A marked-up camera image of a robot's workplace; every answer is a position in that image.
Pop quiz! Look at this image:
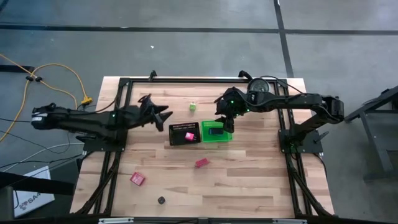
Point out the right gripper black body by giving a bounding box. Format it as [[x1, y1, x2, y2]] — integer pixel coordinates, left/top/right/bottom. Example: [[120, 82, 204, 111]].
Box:
[[215, 87, 250, 118]]

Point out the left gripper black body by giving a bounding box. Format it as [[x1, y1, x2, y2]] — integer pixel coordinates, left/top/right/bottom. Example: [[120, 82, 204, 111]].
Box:
[[124, 102, 157, 127]]

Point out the red adapter with white label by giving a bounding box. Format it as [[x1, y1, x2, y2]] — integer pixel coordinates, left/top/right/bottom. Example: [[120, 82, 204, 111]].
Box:
[[129, 171, 146, 187]]

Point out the black slotted plastic basket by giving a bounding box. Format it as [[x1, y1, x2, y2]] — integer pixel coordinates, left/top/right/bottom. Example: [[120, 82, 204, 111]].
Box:
[[169, 121, 202, 147]]

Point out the green slotted plastic basket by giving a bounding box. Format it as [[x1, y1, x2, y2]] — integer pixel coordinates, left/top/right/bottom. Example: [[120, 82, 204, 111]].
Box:
[[201, 120, 234, 143]]

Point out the white cylindrical container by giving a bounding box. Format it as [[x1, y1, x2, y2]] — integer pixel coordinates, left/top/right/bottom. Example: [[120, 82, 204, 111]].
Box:
[[247, 77, 271, 94]]

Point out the red rectangular power adapter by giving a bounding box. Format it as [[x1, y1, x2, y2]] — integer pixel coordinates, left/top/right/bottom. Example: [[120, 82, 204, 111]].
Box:
[[195, 157, 210, 169]]

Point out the black floor beam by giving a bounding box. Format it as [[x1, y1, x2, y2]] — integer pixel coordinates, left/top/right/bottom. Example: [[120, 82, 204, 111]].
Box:
[[0, 170, 75, 196]]

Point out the white printed box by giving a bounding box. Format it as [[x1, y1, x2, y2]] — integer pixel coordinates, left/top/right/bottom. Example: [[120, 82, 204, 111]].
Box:
[[14, 166, 55, 218]]

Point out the black side table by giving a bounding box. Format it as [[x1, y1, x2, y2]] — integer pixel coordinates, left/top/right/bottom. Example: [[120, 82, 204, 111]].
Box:
[[341, 85, 398, 181]]

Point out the black aluminium table frame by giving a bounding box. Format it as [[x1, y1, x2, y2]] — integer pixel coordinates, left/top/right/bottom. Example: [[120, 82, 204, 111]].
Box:
[[73, 76, 335, 218]]

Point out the yellow extension cable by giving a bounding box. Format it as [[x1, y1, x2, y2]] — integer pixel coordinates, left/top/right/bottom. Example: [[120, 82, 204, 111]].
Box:
[[0, 53, 93, 144]]

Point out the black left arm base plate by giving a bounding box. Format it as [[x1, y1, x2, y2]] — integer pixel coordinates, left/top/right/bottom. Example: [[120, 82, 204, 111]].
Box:
[[82, 135, 127, 153]]

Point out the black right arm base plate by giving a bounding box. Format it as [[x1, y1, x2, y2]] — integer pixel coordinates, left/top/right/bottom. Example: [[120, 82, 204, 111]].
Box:
[[278, 129, 324, 154]]

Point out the white floor cable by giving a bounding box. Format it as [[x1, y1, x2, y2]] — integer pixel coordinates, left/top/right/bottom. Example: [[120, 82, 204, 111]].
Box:
[[0, 142, 85, 172]]

